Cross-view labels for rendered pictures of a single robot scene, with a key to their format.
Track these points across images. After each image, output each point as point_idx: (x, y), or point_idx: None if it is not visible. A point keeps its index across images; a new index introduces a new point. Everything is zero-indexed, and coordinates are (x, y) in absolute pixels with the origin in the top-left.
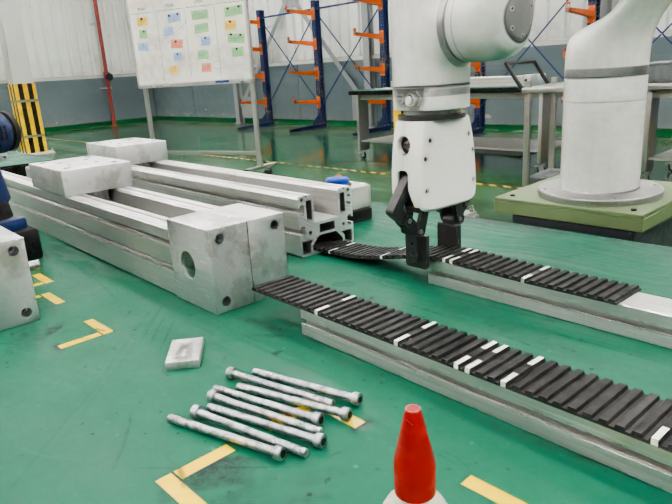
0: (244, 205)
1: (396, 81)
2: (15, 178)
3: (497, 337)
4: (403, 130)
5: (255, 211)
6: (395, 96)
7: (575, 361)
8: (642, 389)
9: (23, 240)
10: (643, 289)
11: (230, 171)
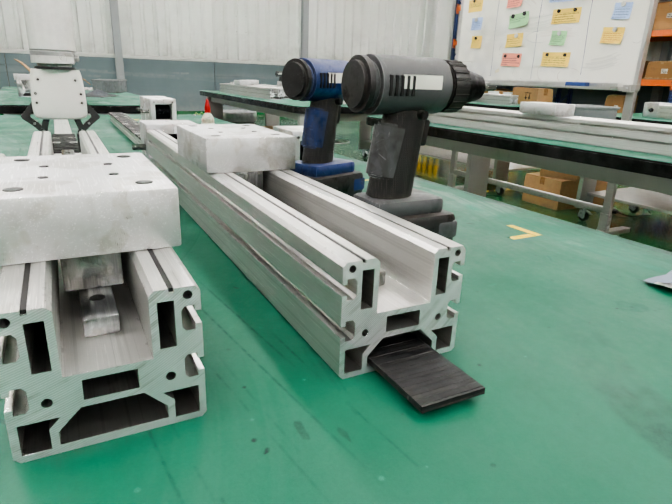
0: (147, 123)
1: (74, 48)
2: (343, 194)
3: (108, 150)
4: (80, 74)
5: (150, 121)
6: (73, 56)
7: (105, 146)
8: (107, 143)
9: (273, 127)
10: (15, 150)
11: (43, 155)
